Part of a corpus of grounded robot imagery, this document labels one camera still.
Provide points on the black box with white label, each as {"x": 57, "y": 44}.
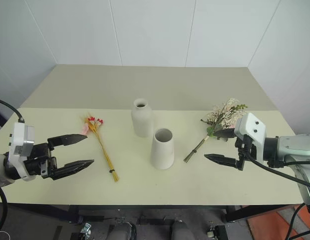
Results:
{"x": 216, "y": 231}

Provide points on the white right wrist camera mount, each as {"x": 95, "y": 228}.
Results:
{"x": 252, "y": 125}

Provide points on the red flowers with yellow stems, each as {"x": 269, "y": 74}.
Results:
{"x": 104, "y": 152}

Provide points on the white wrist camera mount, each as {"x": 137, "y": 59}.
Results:
{"x": 252, "y": 125}
{"x": 20, "y": 140}

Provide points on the white bottle-shaped vase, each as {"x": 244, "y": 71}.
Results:
{"x": 142, "y": 120}

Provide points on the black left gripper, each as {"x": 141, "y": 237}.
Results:
{"x": 41, "y": 160}

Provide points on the silver black clamp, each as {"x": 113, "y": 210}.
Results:
{"x": 86, "y": 230}

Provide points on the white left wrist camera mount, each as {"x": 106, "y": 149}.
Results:
{"x": 20, "y": 140}

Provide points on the white green flower bouquet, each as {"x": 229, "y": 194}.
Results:
{"x": 220, "y": 117}

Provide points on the orange floor mat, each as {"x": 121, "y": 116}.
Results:
{"x": 269, "y": 225}

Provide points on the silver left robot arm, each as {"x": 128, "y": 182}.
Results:
{"x": 5, "y": 172}

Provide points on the black table frame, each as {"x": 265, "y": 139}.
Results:
{"x": 169, "y": 208}

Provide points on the white conical vase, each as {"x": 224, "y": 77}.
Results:
{"x": 162, "y": 152}

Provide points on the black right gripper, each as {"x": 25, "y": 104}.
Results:
{"x": 247, "y": 147}

